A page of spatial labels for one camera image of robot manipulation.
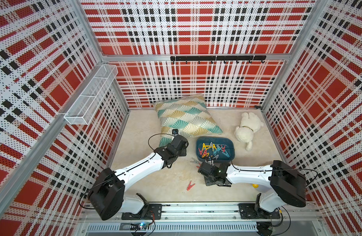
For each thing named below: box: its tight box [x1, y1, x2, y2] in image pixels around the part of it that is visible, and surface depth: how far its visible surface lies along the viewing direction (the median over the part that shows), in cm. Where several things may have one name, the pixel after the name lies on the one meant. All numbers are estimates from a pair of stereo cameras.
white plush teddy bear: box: [234, 112, 265, 151], surface depth 100 cm
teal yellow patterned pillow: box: [154, 94, 223, 147], surface depth 97 cm
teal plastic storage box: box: [195, 136, 236, 163], surface depth 97 cm
